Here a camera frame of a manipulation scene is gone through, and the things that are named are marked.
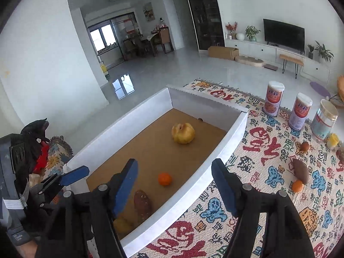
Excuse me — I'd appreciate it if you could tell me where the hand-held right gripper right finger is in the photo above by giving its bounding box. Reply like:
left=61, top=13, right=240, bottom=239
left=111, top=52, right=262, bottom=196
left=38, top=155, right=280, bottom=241
left=211, top=158, right=315, bottom=258

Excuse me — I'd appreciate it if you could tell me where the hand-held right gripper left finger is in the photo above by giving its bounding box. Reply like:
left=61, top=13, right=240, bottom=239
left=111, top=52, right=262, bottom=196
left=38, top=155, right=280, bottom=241
left=62, top=158, right=139, bottom=258

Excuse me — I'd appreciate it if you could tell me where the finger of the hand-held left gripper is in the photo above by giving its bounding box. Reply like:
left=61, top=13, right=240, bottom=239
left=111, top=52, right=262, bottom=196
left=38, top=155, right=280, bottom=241
left=40, top=166, right=90, bottom=192

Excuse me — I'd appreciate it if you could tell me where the purple sweet potato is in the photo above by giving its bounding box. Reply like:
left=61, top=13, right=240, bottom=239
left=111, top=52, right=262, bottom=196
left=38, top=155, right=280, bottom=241
left=292, top=158, right=310, bottom=185
left=134, top=189, right=152, bottom=223

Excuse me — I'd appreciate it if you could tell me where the brown pear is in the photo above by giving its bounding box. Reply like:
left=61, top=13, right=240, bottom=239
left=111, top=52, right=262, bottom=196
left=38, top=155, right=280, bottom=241
left=113, top=216, right=134, bottom=234

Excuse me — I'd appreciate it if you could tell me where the white cardboard box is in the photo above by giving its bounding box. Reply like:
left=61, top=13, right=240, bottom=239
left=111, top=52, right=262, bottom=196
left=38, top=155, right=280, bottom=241
left=63, top=84, right=249, bottom=258

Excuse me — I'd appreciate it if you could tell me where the yellow apple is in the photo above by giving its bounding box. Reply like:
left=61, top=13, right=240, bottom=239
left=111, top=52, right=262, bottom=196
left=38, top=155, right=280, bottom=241
left=171, top=123, right=196, bottom=145

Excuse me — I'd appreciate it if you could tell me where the person's left forearm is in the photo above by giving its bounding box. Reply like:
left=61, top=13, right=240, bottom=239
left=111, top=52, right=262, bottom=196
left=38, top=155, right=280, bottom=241
left=15, top=240, right=39, bottom=258

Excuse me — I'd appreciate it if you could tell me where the black and red cloth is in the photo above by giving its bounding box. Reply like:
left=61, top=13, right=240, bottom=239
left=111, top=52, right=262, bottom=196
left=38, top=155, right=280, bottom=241
left=20, top=118, right=51, bottom=172

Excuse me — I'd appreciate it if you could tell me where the printed woven blanket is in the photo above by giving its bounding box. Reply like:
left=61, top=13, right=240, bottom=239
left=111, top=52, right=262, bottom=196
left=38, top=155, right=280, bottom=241
left=137, top=78, right=344, bottom=258

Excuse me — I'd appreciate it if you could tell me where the pink tin can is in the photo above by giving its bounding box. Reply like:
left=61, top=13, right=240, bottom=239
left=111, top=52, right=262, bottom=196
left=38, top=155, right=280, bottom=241
left=288, top=92, right=313, bottom=129
left=262, top=81, right=285, bottom=117

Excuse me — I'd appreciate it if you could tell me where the small yellow lid jar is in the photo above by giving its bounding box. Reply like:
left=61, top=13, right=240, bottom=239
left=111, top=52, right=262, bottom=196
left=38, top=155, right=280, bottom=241
left=327, top=134, right=340, bottom=149

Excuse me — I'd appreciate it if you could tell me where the glass jar with gold lid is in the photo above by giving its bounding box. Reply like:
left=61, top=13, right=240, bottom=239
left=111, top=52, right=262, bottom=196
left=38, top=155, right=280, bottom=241
left=310, top=99, right=339, bottom=141

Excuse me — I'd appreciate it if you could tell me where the beige floor mat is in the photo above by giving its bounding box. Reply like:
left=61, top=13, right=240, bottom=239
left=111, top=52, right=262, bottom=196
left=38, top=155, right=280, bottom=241
left=234, top=55, right=265, bottom=68

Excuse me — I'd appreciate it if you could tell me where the brown cardboard box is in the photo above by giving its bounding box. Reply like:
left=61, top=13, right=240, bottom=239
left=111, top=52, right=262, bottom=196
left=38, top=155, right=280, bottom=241
left=207, top=46, right=240, bottom=61

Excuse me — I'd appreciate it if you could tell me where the dining table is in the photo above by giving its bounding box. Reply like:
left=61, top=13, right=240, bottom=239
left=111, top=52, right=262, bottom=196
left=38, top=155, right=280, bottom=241
left=123, top=34, right=162, bottom=60

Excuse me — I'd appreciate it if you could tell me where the white television cabinet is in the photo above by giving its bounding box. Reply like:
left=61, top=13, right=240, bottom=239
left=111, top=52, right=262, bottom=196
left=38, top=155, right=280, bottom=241
left=224, top=39, right=339, bottom=84

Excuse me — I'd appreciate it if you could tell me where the wooden bench with metal legs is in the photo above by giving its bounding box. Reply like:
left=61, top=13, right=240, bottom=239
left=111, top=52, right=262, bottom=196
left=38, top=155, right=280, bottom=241
left=279, top=54, right=305, bottom=79

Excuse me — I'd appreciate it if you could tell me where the orange lounge chair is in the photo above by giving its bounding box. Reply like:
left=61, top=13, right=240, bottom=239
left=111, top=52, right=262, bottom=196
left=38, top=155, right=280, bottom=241
left=328, top=75, right=344, bottom=103

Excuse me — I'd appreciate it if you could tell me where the wooden dining chair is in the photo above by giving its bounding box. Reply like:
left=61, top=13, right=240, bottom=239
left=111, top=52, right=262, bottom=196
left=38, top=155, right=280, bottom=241
left=156, top=28, right=175, bottom=54

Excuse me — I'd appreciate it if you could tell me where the green potted plant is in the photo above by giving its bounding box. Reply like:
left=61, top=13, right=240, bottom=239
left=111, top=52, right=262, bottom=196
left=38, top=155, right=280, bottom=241
left=245, top=25, right=261, bottom=42

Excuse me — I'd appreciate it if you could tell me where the red flower plant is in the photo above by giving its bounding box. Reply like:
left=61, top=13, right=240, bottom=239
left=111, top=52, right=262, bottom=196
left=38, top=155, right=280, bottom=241
left=225, top=21, right=238, bottom=40

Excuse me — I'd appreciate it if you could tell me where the black television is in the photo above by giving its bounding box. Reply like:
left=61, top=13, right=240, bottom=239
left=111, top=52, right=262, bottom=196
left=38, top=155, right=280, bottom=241
left=263, top=18, right=306, bottom=53

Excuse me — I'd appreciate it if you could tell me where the leafy potted plant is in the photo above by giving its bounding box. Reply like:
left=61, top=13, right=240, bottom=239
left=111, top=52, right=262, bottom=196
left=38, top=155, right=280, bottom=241
left=314, top=41, right=334, bottom=63

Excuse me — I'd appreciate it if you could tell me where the dark glass cabinet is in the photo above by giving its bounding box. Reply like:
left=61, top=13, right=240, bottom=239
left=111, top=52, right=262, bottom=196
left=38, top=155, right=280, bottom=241
left=182, top=0, right=225, bottom=51

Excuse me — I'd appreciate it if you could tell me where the wall painting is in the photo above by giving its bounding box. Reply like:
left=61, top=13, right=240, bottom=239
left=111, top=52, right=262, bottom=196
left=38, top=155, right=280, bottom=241
left=143, top=2, right=155, bottom=22

